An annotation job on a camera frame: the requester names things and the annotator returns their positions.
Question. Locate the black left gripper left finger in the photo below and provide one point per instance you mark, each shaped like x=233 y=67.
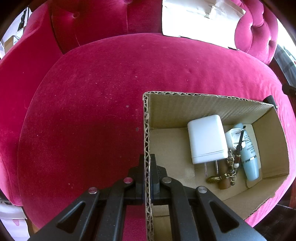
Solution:
x=135 y=191

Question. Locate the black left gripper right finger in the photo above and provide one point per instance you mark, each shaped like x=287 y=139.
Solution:
x=158 y=192

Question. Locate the large white power adapter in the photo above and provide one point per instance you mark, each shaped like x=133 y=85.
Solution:
x=207 y=140

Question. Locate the keychain with brass charm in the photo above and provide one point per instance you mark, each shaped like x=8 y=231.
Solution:
x=233 y=163

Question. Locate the cardboard box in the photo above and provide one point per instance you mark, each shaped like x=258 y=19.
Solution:
x=211 y=162

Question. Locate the small white charger plug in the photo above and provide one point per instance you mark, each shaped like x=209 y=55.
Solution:
x=232 y=138

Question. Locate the light blue lotion tube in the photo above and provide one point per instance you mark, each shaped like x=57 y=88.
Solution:
x=249 y=159

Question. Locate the brown cosmetic tube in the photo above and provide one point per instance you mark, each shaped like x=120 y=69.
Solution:
x=222 y=170

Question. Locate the red velvet sofa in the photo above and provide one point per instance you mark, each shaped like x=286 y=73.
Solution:
x=71 y=94

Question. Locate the brown paper sheet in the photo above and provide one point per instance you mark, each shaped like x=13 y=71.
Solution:
x=213 y=22

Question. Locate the small cardboard box background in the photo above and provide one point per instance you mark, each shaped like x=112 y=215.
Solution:
x=9 y=43

